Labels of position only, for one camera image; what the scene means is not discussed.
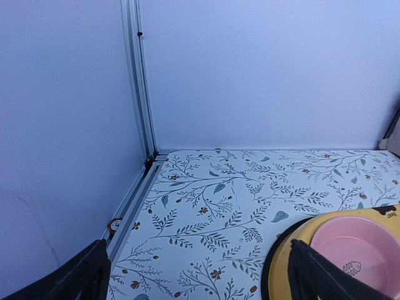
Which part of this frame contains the beige pet tent fabric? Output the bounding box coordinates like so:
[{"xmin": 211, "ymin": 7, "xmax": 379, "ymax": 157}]
[{"xmin": 378, "ymin": 110, "xmax": 400, "ymax": 156}]

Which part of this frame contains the pink pet bowl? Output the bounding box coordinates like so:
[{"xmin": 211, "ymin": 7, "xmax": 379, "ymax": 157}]
[{"xmin": 311, "ymin": 216, "xmax": 399, "ymax": 299}]

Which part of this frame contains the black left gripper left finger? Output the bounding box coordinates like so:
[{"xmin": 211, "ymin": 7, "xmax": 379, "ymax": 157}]
[{"xmin": 5, "ymin": 239, "xmax": 111, "ymax": 300}]

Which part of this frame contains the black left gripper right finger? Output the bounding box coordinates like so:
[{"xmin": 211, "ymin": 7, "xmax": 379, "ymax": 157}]
[{"xmin": 287, "ymin": 239, "xmax": 390, "ymax": 299}]

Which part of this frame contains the yellow double bowl holder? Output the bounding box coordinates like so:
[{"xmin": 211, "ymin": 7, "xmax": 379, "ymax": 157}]
[{"xmin": 261, "ymin": 205, "xmax": 399, "ymax": 299}]

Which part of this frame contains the aluminium frame post left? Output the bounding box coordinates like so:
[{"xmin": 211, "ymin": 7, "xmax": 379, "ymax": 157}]
[{"xmin": 120, "ymin": 0, "xmax": 158, "ymax": 161}]

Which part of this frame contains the aluminium side floor rail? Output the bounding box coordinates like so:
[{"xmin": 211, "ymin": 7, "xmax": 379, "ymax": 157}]
[{"xmin": 103, "ymin": 153, "xmax": 168, "ymax": 264}]

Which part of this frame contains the orange round sticker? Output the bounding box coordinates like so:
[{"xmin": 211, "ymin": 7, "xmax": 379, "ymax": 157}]
[{"xmin": 107, "ymin": 217, "xmax": 123, "ymax": 235}]

